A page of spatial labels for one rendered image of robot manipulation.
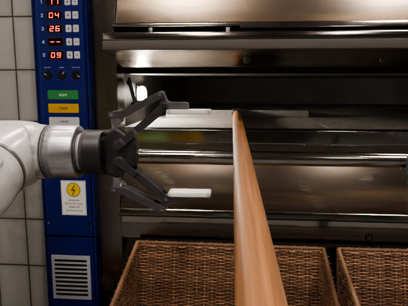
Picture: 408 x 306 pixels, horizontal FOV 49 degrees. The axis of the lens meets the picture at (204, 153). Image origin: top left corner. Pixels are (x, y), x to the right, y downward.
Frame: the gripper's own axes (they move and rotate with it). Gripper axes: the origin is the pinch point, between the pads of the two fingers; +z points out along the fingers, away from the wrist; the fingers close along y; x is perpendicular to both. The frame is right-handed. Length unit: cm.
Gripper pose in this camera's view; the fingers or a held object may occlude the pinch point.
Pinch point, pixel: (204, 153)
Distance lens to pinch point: 74.0
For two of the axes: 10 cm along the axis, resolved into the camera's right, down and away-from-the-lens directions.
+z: 10.0, 0.1, -0.7
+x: -0.7, 1.6, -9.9
